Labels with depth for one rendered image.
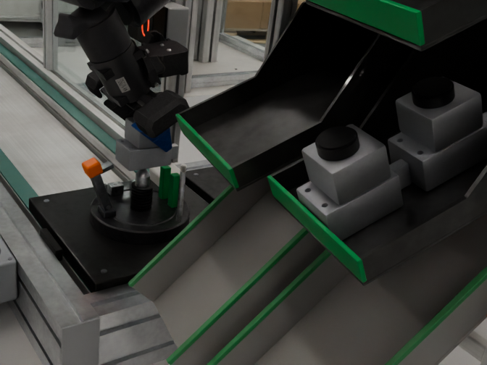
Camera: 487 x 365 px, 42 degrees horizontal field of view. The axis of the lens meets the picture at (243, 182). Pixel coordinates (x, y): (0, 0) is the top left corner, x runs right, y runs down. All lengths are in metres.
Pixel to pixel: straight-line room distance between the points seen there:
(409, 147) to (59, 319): 0.44
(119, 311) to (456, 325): 0.39
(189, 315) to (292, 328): 0.12
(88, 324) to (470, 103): 0.47
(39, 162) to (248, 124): 0.67
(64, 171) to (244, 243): 0.57
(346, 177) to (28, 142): 0.94
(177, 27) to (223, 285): 0.47
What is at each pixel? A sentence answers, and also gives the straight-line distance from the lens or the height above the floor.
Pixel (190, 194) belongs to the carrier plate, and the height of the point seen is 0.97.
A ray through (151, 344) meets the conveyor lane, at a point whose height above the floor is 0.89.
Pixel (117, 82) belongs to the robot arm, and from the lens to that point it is 0.79.
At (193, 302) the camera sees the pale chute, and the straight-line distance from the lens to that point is 0.68.
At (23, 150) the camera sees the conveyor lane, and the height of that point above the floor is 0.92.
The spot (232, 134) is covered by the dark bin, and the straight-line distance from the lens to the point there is 0.60.
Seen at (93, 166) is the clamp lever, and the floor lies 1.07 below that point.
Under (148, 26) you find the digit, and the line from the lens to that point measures 1.03.
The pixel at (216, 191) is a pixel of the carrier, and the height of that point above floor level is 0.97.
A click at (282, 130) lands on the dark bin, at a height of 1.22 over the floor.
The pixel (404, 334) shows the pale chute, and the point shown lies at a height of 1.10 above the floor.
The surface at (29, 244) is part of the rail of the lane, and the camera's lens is 0.89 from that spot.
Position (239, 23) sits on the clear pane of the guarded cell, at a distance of 2.41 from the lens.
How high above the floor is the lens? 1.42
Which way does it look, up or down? 25 degrees down
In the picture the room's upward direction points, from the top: 8 degrees clockwise
